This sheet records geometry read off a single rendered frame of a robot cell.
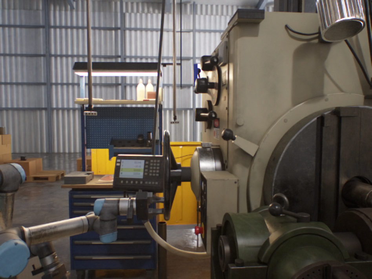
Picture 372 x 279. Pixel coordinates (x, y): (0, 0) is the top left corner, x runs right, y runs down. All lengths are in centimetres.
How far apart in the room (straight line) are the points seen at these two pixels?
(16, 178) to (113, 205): 58
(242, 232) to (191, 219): 335
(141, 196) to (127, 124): 191
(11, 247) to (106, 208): 38
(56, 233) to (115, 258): 160
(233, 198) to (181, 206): 301
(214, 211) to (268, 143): 30
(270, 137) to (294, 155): 11
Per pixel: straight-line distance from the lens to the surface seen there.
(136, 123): 315
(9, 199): 175
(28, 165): 827
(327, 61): 118
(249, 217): 72
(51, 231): 142
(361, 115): 109
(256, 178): 105
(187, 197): 394
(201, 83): 129
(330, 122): 103
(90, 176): 294
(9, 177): 169
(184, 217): 401
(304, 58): 114
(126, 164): 193
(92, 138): 325
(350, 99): 118
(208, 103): 145
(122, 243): 287
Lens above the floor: 152
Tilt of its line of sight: 4 degrees down
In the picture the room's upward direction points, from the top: straight up
